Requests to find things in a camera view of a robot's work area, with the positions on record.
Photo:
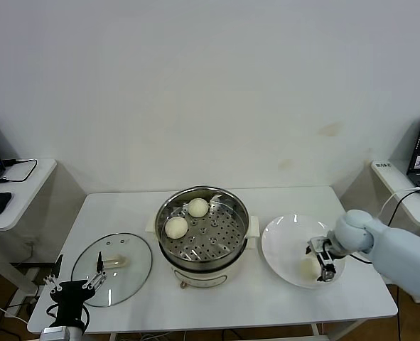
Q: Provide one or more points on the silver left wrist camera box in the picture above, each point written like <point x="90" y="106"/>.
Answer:
<point x="53" y="332"/>

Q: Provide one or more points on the white steamed baozi bun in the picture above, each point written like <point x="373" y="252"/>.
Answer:
<point x="307" y="269"/>
<point x="198" y="207"/>
<point x="176" y="227"/>

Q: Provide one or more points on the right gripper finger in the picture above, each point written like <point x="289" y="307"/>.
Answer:
<point x="307" y="249"/>
<point x="327" y="273"/>

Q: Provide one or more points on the perforated steel steamer basket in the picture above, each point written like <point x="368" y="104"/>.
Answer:
<point x="224" y="231"/>

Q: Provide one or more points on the cream electric cooking pot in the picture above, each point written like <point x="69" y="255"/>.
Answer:
<point x="202" y="278"/>

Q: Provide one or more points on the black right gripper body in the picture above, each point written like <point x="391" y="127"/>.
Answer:
<point x="328" y="256"/>

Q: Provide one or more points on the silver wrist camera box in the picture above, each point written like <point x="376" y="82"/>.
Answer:
<point x="319" y="244"/>
<point x="53" y="332"/>

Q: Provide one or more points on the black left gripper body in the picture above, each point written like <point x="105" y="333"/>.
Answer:
<point x="71" y="296"/>

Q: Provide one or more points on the white side table with label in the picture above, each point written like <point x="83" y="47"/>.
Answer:
<point x="383" y="177"/>

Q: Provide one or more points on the large white round plate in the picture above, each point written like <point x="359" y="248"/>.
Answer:
<point x="284" y="245"/>

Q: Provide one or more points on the round glass pot lid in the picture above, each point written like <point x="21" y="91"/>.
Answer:
<point x="131" y="255"/>

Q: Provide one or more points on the white side table with mouse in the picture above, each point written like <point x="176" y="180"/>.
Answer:
<point x="25" y="199"/>

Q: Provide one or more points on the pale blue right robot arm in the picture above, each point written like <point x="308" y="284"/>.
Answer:
<point x="391" y="245"/>

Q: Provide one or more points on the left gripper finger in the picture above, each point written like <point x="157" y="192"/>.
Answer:
<point x="56" y="286"/>
<point x="97" y="278"/>

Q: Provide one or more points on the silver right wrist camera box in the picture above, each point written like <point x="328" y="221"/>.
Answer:
<point x="319" y="244"/>

